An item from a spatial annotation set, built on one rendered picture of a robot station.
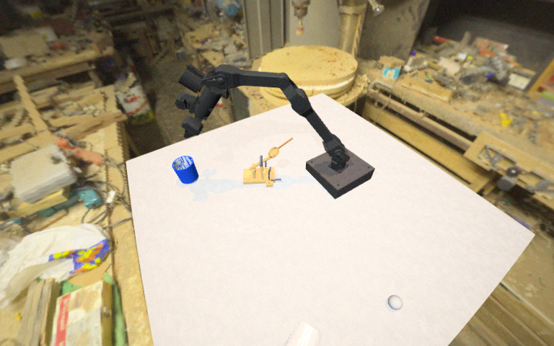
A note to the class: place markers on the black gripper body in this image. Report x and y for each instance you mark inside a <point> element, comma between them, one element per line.
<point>202,111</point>

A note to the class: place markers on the small white ball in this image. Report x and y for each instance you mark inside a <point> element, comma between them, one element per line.
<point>395,302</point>

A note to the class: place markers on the blue cup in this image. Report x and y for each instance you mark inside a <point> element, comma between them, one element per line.
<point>185,169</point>

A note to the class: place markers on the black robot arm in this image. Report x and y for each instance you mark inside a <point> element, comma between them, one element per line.
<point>226,77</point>

